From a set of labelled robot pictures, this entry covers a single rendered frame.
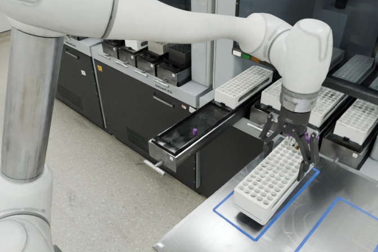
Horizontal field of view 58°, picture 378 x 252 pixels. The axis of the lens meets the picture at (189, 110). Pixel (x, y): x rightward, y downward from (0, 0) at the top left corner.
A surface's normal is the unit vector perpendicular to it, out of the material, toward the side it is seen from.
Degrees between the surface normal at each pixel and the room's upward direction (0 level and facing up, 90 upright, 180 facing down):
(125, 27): 105
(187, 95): 90
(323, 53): 81
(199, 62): 90
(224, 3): 90
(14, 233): 8
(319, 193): 0
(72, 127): 0
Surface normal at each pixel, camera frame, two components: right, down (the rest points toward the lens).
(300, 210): -0.01, -0.82
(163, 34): 0.42, 0.69
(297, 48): -0.70, 0.25
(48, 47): 0.65, 0.52
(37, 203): 0.79, 0.21
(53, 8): 0.26, 0.60
